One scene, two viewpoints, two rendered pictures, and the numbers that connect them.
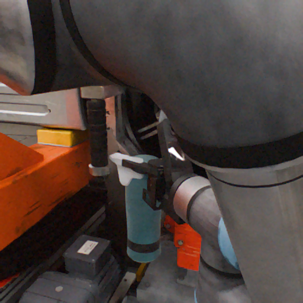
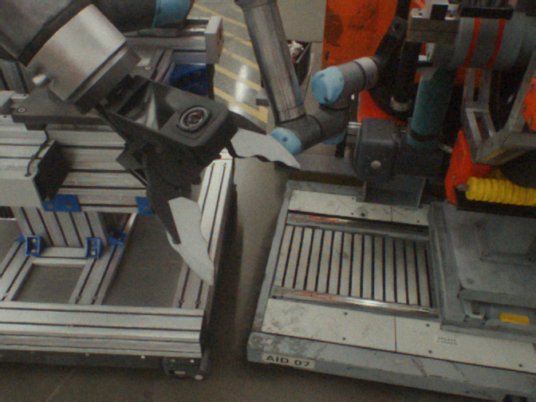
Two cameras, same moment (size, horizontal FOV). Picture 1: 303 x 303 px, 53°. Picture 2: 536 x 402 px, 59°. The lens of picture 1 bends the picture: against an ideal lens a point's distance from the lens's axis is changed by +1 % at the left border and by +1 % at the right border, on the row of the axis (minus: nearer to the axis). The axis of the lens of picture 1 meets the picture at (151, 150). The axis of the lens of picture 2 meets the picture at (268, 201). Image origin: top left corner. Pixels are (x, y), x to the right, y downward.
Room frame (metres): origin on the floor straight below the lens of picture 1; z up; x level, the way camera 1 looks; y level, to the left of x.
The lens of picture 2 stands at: (0.05, -1.09, 1.26)
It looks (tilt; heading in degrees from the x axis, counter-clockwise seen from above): 40 degrees down; 81
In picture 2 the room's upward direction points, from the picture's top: straight up
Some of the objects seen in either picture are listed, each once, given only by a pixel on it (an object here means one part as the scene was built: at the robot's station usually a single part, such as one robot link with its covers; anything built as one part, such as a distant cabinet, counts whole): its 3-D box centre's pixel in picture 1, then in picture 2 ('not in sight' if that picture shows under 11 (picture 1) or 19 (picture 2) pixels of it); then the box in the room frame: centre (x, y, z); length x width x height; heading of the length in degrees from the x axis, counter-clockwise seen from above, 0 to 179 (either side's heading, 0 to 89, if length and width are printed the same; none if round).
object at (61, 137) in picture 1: (64, 134); not in sight; (1.05, 0.31, 0.71); 0.14 x 0.14 x 0.05; 71
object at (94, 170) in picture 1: (97, 135); (400, 17); (0.58, 0.11, 0.83); 0.04 x 0.04 x 0.16
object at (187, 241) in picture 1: (200, 229); (482, 171); (0.79, -0.14, 0.48); 0.16 x 0.12 x 0.17; 161
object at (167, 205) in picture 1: (173, 186); (386, 69); (0.50, -0.04, 0.75); 0.12 x 0.08 x 0.09; 25
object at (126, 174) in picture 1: (124, 171); not in sight; (0.56, 0.05, 0.76); 0.09 x 0.03 x 0.06; 61
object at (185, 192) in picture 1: (200, 201); (363, 75); (0.43, -0.08, 0.76); 0.08 x 0.05 x 0.08; 115
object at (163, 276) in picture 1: (204, 250); (513, 221); (0.91, -0.19, 0.32); 0.40 x 0.30 x 0.28; 71
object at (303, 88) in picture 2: not in sight; (287, 77); (0.38, 0.61, 0.44); 0.43 x 0.17 x 0.03; 71
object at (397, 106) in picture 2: not in sight; (407, 72); (0.47, -0.22, 0.83); 0.04 x 0.04 x 0.16
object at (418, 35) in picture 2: not in sight; (432, 25); (0.50, -0.23, 0.93); 0.09 x 0.05 x 0.05; 161
